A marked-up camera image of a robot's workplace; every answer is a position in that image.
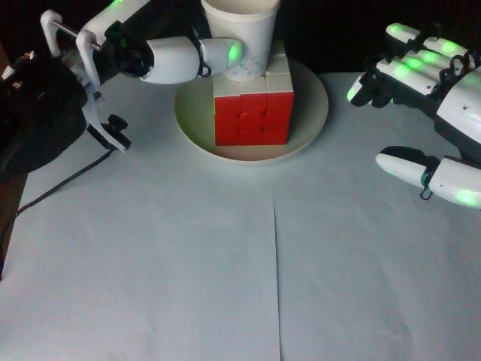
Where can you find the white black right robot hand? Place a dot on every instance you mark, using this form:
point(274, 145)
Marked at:
point(458, 101)

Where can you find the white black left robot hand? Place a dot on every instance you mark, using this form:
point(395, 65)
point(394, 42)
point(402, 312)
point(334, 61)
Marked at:
point(169, 60)

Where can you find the white paper cup blue print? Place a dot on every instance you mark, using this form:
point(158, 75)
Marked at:
point(248, 30)

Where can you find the blue and white puzzle cube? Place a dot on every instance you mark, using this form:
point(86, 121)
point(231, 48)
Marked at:
point(255, 116)

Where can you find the round white plate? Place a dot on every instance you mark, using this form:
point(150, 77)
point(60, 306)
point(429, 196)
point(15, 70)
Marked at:
point(308, 113)

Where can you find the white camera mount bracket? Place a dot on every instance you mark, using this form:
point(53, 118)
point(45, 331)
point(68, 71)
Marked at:
point(88, 75)

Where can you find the black wrist camera unit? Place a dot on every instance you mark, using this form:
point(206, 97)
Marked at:
point(37, 120)

